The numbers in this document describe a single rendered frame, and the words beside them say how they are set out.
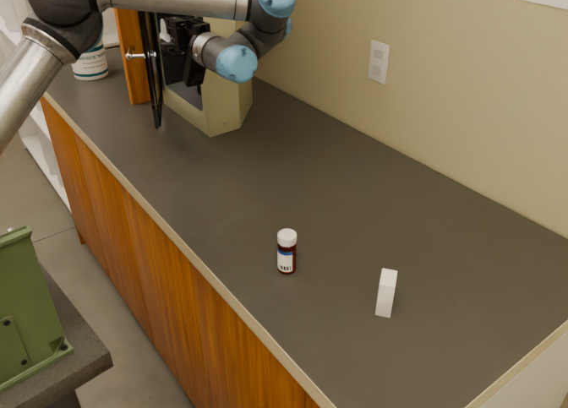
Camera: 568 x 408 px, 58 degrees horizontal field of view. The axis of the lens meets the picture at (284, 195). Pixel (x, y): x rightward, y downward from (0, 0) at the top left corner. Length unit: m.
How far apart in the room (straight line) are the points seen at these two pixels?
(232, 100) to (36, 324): 0.91
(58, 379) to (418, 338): 0.62
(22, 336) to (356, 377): 0.54
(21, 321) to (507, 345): 0.81
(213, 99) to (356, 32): 0.47
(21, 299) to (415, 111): 1.08
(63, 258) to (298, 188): 1.68
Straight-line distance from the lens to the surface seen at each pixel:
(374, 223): 1.22
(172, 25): 1.26
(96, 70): 2.13
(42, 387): 0.97
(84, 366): 0.97
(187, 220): 1.23
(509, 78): 1.31
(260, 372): 1.17
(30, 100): 1.11
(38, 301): 0.91
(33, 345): 0.96
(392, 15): 1.50
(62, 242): 2.87
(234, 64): 1.06
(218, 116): 1.58
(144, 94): 1.87
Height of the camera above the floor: 1.66
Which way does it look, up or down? 34 degrees down
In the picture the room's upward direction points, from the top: straight up
